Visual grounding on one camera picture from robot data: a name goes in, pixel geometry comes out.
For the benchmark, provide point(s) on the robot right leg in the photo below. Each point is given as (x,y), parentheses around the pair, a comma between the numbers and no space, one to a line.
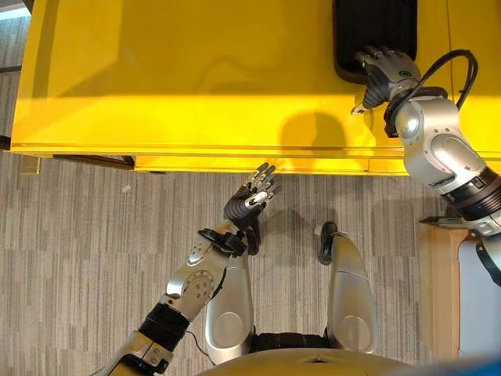
(350,297)

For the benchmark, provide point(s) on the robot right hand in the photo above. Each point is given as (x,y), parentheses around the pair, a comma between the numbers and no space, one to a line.
(385,74)

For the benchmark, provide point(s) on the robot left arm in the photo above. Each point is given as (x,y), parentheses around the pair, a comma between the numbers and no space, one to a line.
(184,290)

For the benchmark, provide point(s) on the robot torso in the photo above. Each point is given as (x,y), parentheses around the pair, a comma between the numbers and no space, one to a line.
(301,362)

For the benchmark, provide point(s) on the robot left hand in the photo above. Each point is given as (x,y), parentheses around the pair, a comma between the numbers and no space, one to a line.
(242,203)

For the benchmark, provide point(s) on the yellow shelf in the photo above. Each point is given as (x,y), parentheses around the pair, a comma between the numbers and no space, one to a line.
(219,82)

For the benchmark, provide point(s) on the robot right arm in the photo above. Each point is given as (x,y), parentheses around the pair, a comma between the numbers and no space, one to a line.
(442,156)

